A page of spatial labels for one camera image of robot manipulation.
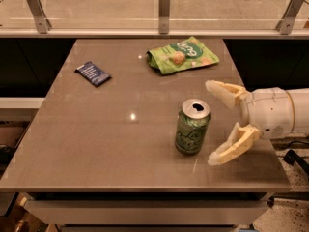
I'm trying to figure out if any blue rxbar blueberry wrapper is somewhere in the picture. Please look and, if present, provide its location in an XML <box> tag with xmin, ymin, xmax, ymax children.
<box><xmin>75</xmin><ymin>62</ymin><xmax>111</xmax><ymax>87</ymax></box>

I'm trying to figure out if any middle metal railing bracket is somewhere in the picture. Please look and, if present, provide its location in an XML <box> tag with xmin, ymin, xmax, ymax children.
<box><xmin>158</xmin><ymin>0</ymin><xmax>170</xmax><ymax>34</ymax></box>

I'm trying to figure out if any left metal railing bracket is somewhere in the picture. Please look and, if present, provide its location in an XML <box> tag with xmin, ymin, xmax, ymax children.
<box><xmin>26</xmin><ymin>0</ymin><xmax>52</xmax><ymax>34</ymax></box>

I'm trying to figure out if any white table drawer front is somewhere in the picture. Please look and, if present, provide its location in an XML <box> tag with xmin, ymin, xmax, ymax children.
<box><xmin>25</xmin><ymin>200</ymin><xmax>267</xmax><ymax>225</ymax></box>

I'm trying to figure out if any green snack chip bag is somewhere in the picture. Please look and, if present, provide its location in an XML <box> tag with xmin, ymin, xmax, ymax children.
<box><xmin>147</xmin><ymin>37</ymin><xmax>219</xmax><ymax>75</ymax></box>

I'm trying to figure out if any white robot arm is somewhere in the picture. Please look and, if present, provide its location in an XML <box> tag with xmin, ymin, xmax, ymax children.
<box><xmin>206</xmin><ymin>80</ymin><xmax>309</xmax><ymax>166</ymax></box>

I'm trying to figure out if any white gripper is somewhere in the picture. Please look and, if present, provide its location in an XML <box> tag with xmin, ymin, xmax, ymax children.
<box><xmin>205</xmin><ymin>80</ymin><xmax>294</xmax><ymax>166</ymax></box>

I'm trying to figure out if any right metal railing bracket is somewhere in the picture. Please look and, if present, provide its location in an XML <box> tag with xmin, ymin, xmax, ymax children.
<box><xmin>276</xmin><ymin>0</ymin><xmax>305</xmax><ymax>35</ymax></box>

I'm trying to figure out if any black cable on floor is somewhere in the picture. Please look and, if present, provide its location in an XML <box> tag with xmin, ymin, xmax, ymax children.
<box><xmin>275</xmin><ymin>140</ymin><xmax>309</xmax><ymax>176</ymax></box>

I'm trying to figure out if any green soda can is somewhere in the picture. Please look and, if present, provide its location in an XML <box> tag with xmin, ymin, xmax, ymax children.
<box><xmin>175</xmin><ymin>99</ymin><xmax>211</xmax><ymax>155</ymax></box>

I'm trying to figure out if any metal railing bracket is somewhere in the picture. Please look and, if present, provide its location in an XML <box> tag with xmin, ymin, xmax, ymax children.
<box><xmin>26</xmin><ymin>0</ymin><xmax>52</xmax><ymax>34</ymax></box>
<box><xmin>276</xmin><ymin>0</ymin><xmax>305</xmax><ymax>35</ymax></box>
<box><xmin>158</xmin><ymin>0</ymin><xmax>170</xmax><ymax>34</ymax></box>

